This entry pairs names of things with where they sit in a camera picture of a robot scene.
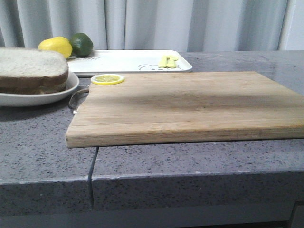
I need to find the white bread slice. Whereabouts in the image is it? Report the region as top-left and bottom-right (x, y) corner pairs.
(0, 47), (69, 95)

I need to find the white round plate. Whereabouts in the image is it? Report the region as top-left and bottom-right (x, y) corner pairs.
(0, 72), (79, 107)

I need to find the white rectangular bear tray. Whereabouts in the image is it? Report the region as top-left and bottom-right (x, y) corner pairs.
(67, 50), (192, 77)

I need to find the wooden cutting board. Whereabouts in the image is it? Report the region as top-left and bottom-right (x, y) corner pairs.
(66, 72), (304, 148)

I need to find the yellow plastic spoon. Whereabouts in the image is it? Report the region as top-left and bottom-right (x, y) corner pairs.
(167, 56), (178, 68)

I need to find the yellow lemon slice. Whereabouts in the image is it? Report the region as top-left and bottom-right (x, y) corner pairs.
(91, 74), (124, 86)

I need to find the green lime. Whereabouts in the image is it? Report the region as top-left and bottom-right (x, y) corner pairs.
(70, 33), (94, 57)

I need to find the grey curtain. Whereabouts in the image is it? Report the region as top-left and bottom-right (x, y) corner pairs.
(0, 0), (304, 52)

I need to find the metal cutting board handle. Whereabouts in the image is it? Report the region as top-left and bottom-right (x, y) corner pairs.
(68, 85), (89, 115)

